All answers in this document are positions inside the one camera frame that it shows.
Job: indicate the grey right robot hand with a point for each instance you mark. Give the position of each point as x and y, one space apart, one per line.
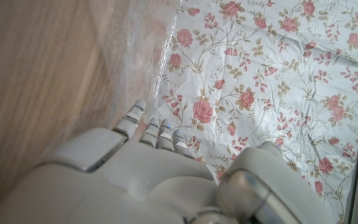
141 186

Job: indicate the transparent cling film sheet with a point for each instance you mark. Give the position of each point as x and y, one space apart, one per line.
135 46

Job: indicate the floral rose backdrop cloth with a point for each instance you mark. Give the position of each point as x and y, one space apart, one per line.
259 77

